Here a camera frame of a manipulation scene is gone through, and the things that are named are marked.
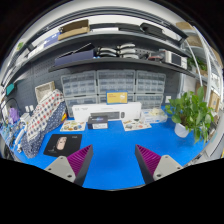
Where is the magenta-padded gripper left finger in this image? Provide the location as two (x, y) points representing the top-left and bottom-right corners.
(44, 144), (94, 187)

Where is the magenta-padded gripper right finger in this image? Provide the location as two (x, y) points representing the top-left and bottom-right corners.
(134, 144), (184, 185)

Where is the pink translucent computer mouse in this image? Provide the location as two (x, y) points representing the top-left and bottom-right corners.
(55, 135), (68, 151)

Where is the black mouse pad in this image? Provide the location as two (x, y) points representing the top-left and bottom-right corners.
(43, 133), (83, 158)

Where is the navy polka dot cloth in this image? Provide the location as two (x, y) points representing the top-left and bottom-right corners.
(20, 101), (68, 159)

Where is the white and blue glove box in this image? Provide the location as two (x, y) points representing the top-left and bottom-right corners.
(141, 107), (169, 125)

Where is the small black product box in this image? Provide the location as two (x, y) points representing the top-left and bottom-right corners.
(87, 114), (109, 130)

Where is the red and blue checkered cloth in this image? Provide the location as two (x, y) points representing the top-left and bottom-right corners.
(25, 88), (66, 143)

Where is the long white keyboard box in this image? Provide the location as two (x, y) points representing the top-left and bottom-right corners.
(71, 101), (142, 123)

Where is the green plant in white pot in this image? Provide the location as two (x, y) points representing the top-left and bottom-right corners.
(164, 85), (214, 144)

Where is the small purple object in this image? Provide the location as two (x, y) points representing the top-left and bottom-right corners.
(8, 107), (20, 124)

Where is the white plastic basket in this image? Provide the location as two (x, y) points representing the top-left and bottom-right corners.
(34, 80), (56, 103)

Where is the teal box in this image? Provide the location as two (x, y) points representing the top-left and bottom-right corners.
(5, 82), (16, 97)

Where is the white metal storage rack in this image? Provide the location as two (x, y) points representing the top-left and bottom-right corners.
(176, 19), (224, 111)

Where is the yellow card in blue frame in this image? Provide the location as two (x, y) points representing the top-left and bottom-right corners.
(105, 90), (129, 105)

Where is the dark wall shelf unit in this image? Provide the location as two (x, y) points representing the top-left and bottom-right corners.
(3, 16), (201, 79)

